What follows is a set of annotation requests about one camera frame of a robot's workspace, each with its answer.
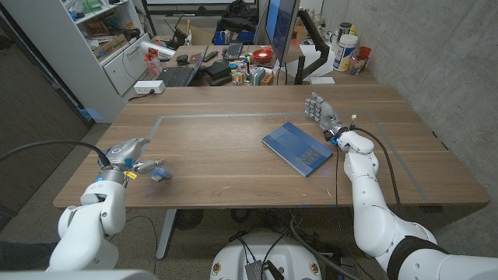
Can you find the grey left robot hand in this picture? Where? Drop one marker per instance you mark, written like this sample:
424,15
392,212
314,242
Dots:
122,153

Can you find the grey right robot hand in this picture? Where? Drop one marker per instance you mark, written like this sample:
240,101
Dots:
327,116

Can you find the blue toy camera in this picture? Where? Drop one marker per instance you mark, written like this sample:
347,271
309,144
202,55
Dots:
161,173

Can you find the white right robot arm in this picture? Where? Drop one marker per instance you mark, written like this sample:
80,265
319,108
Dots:
365,202

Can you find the white robot shoulder housing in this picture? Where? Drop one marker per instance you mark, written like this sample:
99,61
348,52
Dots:
78,275

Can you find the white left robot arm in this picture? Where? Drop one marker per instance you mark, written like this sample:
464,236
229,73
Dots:
93,225

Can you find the blue hardcover book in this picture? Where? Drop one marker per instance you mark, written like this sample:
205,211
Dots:
297,149

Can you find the flat white box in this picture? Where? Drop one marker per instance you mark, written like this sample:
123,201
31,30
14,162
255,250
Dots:
322,80

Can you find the cluttered wooden desk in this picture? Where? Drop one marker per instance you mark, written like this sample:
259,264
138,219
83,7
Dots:
350,78

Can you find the white wipes canister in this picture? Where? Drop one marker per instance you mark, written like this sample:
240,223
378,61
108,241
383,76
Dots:
345,54

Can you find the red lidded clear jar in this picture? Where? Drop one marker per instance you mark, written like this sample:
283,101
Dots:
360,58

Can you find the brown block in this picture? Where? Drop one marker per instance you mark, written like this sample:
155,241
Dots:
267,79

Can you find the white power strip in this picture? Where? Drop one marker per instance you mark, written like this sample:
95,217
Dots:
149,86

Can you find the teal box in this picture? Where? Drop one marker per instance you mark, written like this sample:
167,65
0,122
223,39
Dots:
258,75

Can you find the red bowl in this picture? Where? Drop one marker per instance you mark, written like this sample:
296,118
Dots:
263,55

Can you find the dark lidded jar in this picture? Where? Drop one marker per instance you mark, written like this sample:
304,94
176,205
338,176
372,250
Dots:
344,29

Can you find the yellow bottle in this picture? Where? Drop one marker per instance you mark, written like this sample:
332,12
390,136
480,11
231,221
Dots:
353,30

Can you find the white table leg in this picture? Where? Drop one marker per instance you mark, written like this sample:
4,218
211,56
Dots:
166,233

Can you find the clear red plastic cup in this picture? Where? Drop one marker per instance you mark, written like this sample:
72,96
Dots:
153,66

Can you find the black round floor fan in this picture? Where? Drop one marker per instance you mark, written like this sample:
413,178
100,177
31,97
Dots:
188,219

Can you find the black laptop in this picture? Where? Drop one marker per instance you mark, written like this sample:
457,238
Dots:
177,75

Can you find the colourful puzzle cube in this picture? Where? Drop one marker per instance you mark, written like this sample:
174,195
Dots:
237,77

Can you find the black computer monitor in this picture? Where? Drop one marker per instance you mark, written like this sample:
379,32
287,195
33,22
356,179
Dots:
282,27

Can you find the cardboard box in shelf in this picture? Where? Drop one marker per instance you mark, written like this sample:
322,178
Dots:
111,46

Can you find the white roll with red label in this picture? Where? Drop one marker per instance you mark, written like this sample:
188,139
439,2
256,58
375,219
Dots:
157,50

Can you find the black keyboard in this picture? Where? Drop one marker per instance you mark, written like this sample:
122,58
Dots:
232,51

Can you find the black device box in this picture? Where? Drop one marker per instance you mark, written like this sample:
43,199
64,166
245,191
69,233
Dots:
218,69

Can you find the white shelf cabinet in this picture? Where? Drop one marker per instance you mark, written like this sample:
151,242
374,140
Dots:
58,46

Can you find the black remote control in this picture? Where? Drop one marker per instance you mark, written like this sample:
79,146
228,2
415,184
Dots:
210,56

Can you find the black backpack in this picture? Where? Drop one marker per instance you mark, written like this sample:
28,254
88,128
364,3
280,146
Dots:
237,17

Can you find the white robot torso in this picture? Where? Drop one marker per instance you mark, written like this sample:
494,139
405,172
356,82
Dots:
295,253

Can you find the flat cardboard box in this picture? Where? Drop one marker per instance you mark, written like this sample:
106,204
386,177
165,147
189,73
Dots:
202,35

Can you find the green package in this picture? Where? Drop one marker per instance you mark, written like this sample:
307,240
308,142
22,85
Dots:
91,6

